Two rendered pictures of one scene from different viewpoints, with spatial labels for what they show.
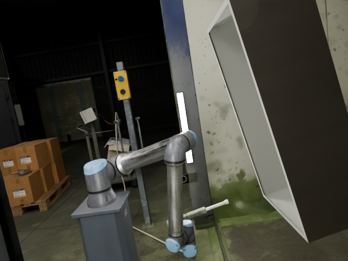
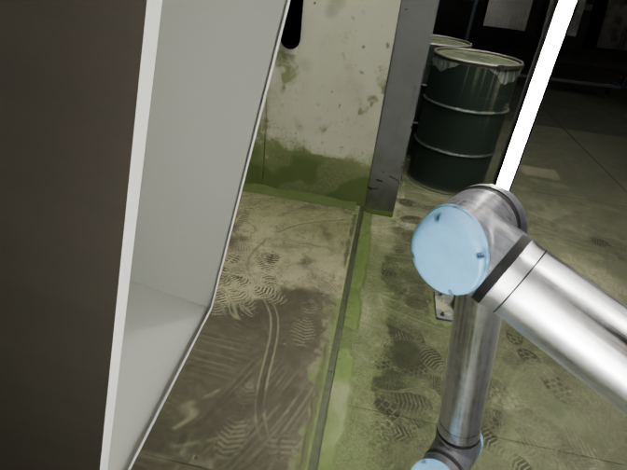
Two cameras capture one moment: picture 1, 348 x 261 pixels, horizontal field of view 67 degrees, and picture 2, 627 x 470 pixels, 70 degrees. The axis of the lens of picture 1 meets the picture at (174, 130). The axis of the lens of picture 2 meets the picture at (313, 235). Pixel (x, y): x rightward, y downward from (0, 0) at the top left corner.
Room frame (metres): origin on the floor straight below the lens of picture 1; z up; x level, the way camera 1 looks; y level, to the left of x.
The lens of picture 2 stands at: (2.10, -0.23, 1.30)
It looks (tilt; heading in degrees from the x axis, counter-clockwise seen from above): 31 degrees down; 185
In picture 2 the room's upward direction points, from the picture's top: 7 degrees clockwise
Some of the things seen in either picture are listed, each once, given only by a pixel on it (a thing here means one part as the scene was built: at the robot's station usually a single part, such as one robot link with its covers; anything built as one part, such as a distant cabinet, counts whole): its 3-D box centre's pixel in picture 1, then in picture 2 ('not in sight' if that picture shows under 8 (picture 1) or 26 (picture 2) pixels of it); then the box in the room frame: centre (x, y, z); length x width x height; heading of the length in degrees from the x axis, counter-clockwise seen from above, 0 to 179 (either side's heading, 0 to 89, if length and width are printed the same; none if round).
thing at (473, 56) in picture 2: not in sight; (477, 59); (-1.14, 0.44, 0.86); 0.54 x 0.54 x 0.01
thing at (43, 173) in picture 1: (39, 178); not in sight; (3.98, 2.17, 0.33); 0.38 x 0.29 x 0.36; 7
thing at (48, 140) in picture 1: (47, 150); not in sight; (4.37, 2.15, 0.69); 0.38 x 0.29 x 0.36; 3
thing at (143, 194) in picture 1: (134, 146); not in sight; (2.55, 0.40, 0.82); 0.06 x 0.06 x 1.64; 88
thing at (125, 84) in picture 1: (122, 85); not in sight; (2.49, 0.41, 1.42); 0.12 x 0.06 x 0.26; 88
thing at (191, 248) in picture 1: (189, 246); not in sight; (1.56, 0.02, 0.30); 0.12 x 0.09 x 0.10; 2
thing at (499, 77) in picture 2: not in sight; (460, 122); (-1.13, 0.44, 0.44); 0.59 x 0.58 x 0.89; 12
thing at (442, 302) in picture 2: not in sight; (456, 308); (0.40, 0.33, 0.01); 0.20 x 0.20 x 0.01; 88
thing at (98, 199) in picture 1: (101, 194); not in sight; (1.67, 0.54, 0.69); 0.19 x 0.19 x 0.10
